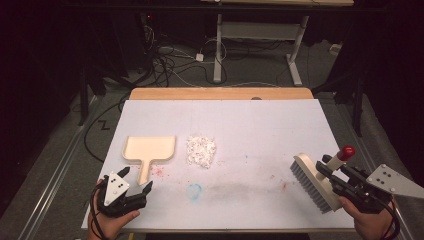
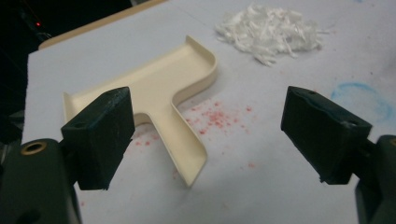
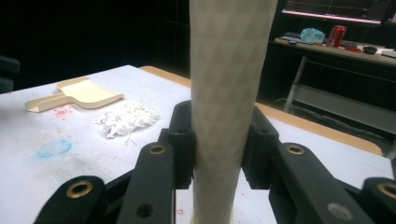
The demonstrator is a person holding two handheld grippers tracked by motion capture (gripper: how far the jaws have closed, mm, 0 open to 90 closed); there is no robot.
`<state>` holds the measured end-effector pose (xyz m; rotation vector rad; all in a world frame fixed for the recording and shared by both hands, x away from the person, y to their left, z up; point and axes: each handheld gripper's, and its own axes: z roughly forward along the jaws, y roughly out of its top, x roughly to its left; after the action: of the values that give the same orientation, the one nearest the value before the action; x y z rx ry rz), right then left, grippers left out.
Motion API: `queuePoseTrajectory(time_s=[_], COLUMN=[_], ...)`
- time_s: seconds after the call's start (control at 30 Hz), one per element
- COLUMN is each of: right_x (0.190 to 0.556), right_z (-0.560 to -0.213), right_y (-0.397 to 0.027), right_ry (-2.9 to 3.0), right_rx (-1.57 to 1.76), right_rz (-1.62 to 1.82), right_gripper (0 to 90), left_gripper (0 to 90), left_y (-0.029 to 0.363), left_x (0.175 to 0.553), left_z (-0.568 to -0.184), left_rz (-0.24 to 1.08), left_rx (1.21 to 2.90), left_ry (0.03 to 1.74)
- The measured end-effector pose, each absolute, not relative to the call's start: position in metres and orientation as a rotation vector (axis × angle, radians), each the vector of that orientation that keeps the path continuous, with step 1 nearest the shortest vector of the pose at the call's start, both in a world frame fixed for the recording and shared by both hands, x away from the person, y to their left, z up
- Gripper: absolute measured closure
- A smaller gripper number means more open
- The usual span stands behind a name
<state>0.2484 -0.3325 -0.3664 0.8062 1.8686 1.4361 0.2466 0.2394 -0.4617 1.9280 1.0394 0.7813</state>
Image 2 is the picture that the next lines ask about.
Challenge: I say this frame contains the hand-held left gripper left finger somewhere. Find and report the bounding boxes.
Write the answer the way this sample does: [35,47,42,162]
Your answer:
[60,86,135,191]

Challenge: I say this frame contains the cream plastic dustpan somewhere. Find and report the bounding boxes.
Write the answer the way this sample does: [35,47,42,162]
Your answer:
[63,35,219,189]

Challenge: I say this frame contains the white board sheet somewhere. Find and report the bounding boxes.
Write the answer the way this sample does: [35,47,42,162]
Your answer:
[21,0,396,224]

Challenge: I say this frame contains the wooden table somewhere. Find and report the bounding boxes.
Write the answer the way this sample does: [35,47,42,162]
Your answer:
[37,0,169,50]

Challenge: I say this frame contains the pile of white shreds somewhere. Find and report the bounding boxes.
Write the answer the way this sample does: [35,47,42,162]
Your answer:
[214,3,331,67]

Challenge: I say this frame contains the scattered red crumbs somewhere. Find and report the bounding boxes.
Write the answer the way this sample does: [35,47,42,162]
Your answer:
[134,99,256,169]

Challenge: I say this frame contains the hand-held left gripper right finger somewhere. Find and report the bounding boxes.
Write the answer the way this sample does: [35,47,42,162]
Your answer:
[280,86,373,185]

